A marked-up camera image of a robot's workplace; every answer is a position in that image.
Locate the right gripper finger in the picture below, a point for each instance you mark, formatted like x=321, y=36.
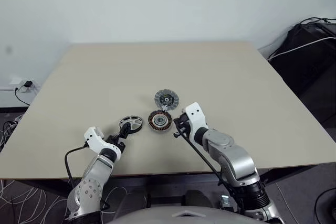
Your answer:
x=178, y=134
x=177, y=119

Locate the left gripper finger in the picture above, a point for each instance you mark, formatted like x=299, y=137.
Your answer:
x=121, y=136
x=126, y=129

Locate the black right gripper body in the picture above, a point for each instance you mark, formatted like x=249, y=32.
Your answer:
x=183, y=125

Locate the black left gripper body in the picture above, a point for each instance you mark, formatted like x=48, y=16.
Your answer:
x=116, y=140

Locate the silver spoked motor rotor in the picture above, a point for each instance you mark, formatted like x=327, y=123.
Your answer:
x=135, y=123

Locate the copper wound motor stator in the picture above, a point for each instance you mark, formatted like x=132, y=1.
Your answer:
x=158, y=121

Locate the grey motor end cap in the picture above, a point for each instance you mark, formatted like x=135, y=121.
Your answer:
x=167, y=99

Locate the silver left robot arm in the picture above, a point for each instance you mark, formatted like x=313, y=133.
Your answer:
x=89, y=182

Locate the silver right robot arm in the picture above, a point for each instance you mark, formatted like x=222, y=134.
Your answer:
x=231, y=155

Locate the beige table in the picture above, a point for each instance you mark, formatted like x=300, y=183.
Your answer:
x=168, y=77

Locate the silver robot torso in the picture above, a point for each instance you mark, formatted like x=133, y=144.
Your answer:
x=178, y=216

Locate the black plug adapter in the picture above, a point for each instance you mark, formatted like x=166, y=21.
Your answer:
x=27, y=84

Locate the black bag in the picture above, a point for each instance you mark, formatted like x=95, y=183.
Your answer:
x=304, y=61

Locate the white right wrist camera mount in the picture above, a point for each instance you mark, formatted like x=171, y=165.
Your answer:
x=195, y=116

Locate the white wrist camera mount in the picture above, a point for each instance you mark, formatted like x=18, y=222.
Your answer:
x=93, y=138
x=195, y=116

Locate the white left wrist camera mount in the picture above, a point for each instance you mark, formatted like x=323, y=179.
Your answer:
x=93, y=138

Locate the small metal bracket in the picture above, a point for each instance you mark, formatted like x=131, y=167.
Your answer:
x=225, y=201

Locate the white wall socket strip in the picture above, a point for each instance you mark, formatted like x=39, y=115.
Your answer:
x=18, y=83

